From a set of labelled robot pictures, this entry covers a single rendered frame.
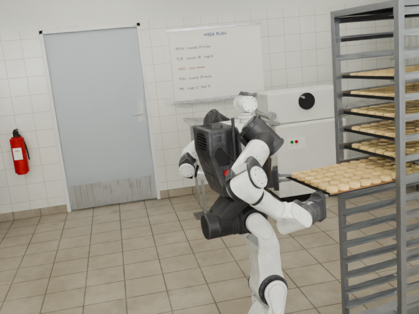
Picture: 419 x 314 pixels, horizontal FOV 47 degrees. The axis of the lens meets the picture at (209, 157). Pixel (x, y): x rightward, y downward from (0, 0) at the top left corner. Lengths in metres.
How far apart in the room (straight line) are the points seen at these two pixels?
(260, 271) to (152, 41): 3.94
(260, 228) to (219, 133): 0.47
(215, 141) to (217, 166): 0.11
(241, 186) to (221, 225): 0.46
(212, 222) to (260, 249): 0.26
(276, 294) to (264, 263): 0.15
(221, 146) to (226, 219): 0.33
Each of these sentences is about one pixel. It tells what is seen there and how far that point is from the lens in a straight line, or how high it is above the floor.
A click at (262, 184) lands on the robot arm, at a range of 1.63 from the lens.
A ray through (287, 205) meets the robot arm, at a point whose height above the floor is 1.13.
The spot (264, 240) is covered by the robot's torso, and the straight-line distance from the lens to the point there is 2.16.
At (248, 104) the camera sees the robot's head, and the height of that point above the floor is 1.45.
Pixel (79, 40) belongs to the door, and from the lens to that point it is 5.75.
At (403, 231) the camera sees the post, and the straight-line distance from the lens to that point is 2.36.
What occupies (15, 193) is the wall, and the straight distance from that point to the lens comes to 6.00.
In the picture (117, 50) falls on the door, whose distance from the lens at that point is 5.74.
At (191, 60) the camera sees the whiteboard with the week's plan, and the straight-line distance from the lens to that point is 5.77.
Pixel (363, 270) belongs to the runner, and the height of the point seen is 0.41.
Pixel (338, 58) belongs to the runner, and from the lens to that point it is 2.56.
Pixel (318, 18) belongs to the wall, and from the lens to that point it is 6.26.
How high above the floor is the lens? 1.68
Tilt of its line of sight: 12 degrees down
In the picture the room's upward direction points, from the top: 5 degrees counter-clockwise
